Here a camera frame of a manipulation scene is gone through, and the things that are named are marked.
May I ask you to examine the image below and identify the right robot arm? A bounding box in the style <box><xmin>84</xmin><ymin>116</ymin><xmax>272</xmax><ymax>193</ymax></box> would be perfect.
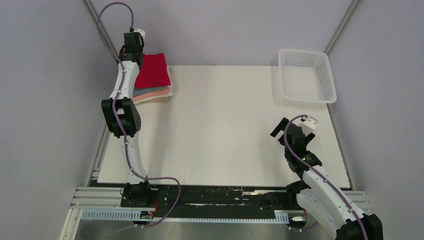
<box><xmin>270</xmin><ymin>114</ymin><xmax>384</xmax><ymax>240</ymax></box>

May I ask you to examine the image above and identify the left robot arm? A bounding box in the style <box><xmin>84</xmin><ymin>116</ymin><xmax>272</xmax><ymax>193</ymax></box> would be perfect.
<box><xmin>101</xmin><ymin>28</ymin><xmax>153</xmax><ymax>208</ymax></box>

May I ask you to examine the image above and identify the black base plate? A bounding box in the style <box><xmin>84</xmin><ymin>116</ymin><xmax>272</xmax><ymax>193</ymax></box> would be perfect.
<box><xmin>119</xmin><ymin>183</ymin><xmax>319</xmax><ymax>221</ymax></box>

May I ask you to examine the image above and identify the red t shirt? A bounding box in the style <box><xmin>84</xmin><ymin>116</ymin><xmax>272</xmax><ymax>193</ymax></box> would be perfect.
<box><xmin>134</xmin><ymin>53</ymin><xmax>171</xmax><ymax>89</ymax></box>

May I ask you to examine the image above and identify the folded teal t shirt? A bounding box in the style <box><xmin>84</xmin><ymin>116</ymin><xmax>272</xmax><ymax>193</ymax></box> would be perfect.
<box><xmin>132</xmin><ymin>86</ymin><xmax>168</xmax><ymax>97</ymax></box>

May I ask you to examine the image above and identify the white plastic basket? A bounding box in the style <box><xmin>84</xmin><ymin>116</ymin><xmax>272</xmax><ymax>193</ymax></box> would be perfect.
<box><xmin>278</xmin><ymin>49</ymin><xmax>337</xmax><ymax>108</ymax></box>

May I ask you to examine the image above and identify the aluminium frame rail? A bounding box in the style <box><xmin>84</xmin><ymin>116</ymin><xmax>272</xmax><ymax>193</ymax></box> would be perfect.
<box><xmin>70</xmin><ymin>187</ymin><xmax>372</xmax><ymax>214</ymax></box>

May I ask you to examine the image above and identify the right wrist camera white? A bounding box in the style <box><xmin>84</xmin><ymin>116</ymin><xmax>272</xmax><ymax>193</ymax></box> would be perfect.
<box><xmin>297</xmin><ymin>115</ymin><xmax>318</xmax><ymax>136</ymax></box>

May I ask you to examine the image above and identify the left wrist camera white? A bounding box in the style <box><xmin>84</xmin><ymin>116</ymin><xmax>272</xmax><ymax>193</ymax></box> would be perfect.
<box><xmin>134</xmin><ymin>28</ymin><xmax>146</xmax><ymax>40</ymax></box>

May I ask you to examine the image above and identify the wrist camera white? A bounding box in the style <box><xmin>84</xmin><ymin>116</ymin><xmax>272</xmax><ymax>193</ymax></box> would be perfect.
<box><xmin>297</xmin><ymin>115</ymin><xmax>318</xmax><ymax>136</ymax></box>
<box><xmin>134</xmin><ymin>28</ymin><xmax>146</xmax><ymax>40</ymax></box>

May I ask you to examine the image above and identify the white slotted cable duct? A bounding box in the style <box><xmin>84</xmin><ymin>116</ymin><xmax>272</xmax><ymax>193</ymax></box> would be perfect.
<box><xmin>80</xmin><ymin>209</ymin><xmax>289</xmax><ymax>224</ymax></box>

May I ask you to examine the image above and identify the folded beige t shirt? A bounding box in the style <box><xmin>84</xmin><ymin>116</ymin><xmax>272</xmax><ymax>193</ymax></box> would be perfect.
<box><xmin>134</xmin><ymin>66</ymin><xmax>174</xmax><ymax>106</ymax></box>

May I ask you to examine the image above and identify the folded pink t shirt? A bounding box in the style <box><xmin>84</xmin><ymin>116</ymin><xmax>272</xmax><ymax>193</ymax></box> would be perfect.
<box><xmin>132</xmin><ymin>86</ymin><xmax>173</xmax><ymax>104</ymax></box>

